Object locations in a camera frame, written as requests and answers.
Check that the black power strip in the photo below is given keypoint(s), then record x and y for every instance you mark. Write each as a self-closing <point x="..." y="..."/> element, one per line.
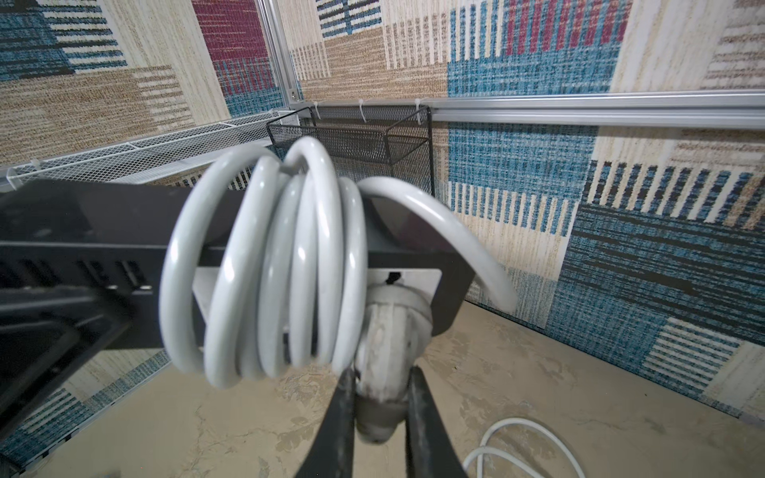
<point x="114" y="236"/>

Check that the black wire mesh shelf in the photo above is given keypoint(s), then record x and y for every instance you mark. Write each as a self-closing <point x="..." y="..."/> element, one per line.
<point x="362" y="141"/>

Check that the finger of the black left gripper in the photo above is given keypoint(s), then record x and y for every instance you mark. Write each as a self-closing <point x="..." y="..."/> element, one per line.
<point x="48" y="334"/>

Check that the white wire mesh basket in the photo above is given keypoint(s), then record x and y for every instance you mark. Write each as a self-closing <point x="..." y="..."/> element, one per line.
<point x="146" y="160"/>

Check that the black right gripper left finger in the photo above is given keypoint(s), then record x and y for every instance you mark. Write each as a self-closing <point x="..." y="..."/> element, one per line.
<point x="332" y="452"/>

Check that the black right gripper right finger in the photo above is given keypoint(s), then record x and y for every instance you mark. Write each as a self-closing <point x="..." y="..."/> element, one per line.
<point x="429" y="452"/>

